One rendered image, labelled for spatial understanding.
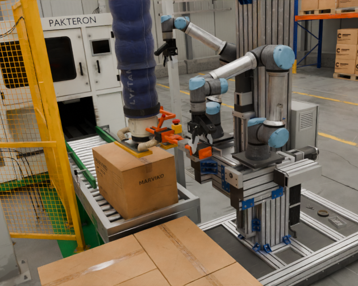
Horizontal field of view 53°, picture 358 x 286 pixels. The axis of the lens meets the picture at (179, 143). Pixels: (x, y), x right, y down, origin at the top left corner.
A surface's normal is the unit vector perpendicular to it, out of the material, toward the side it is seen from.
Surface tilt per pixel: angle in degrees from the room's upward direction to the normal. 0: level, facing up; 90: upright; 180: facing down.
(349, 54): 93
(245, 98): 90
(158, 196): 90
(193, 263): 0
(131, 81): 70
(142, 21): 74
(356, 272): 0
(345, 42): 93
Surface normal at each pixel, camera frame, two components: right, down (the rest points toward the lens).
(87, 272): -0.08, -0.94
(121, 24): -0.36, 0.04
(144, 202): 0.52, 0.25
